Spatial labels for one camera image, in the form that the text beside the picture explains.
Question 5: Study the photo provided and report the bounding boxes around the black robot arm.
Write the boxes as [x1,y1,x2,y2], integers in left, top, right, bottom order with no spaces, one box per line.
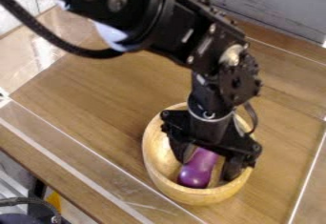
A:
[12,0,262,180]

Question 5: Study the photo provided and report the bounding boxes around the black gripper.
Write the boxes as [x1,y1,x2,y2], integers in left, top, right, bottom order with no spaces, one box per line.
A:
[160,99,262,181]

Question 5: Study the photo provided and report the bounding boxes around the purple toy eggplant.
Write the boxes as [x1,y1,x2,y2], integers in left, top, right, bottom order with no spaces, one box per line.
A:
[176,148,218,189]

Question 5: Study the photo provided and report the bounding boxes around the black cable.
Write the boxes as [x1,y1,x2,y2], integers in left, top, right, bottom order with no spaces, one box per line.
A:
[0,0,125,60]

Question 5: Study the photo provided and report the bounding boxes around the black clamp with bolt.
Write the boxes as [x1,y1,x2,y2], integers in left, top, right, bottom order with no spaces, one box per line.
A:
[28,179,63,224]

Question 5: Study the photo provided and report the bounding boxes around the brown wooden bowl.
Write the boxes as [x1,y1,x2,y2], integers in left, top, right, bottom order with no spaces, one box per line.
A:
[142,114,254,206]

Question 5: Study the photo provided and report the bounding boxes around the clear acrylic tray walls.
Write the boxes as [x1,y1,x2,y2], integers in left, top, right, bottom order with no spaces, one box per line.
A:
[0,5,326,224]

